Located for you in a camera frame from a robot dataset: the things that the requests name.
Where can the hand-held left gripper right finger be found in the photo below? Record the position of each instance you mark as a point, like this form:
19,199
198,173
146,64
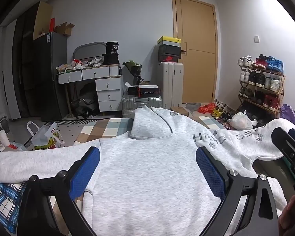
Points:
209,169

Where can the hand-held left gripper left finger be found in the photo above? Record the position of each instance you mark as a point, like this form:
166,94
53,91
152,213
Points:
88,167

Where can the grey hoodie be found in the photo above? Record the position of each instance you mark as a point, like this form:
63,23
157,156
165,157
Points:
150,164

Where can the person's right hand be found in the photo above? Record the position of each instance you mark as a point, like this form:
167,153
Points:
292,213

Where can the purple plastic bag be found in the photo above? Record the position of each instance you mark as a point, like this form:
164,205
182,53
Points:
288,113

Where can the dotted floor rug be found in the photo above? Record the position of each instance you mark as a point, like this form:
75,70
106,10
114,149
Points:
71,130

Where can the white plastic bag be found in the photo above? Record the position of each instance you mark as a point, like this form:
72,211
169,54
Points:
241,121

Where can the checkered bed blanket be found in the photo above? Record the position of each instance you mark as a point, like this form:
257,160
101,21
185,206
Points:
108,127

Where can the white printed shopping bag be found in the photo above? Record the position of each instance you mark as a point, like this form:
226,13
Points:
45,137

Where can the pile of floor shoes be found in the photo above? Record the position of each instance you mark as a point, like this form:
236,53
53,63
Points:
218,113

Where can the red plastic bag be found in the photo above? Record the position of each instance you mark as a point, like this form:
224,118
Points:
206,108

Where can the black duffel bag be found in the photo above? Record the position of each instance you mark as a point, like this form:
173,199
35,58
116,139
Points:
83,105

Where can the brown cardboard box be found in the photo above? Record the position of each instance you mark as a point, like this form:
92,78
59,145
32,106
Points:
179,110

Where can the red white package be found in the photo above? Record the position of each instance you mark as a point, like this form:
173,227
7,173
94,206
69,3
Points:
13,147

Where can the silver suitcase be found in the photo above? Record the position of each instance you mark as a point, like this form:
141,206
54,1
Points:
140,103

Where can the white drawer desk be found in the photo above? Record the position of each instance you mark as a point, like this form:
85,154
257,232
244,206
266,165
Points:
108,84

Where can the blue plaid cloth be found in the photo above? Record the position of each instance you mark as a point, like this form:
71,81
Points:
5,201

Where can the white upright suitcase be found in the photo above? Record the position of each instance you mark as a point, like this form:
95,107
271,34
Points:
170,86

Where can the black red shoe box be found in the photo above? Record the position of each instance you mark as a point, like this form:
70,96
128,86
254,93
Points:
148,92

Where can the dark refrigerator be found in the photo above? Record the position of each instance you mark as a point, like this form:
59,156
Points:
49,73

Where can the wooden door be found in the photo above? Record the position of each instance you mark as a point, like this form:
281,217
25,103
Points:
199,66

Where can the pile of desk clutter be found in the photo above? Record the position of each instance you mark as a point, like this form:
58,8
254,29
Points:
78,64

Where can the dark wrapped flower bouquet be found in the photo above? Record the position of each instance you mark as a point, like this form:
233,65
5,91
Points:
135,70

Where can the dark red-logo shoe box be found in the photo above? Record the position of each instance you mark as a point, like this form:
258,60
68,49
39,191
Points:
168,58

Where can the grey arched board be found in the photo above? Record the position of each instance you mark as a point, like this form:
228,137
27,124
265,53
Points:
88,48

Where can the dark wardrobe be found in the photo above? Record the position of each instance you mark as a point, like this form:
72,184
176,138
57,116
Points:
22,66

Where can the black printed box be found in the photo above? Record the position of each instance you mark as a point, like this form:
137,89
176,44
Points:
112,48

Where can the yellow shoe box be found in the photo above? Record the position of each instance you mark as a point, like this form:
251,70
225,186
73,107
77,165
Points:
168,40

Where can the open cardboard box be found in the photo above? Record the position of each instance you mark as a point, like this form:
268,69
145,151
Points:
65,30

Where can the tall flat cardboard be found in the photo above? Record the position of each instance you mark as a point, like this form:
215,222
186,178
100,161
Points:
43,19

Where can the white wall switch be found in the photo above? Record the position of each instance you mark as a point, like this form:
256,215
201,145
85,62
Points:
257,39

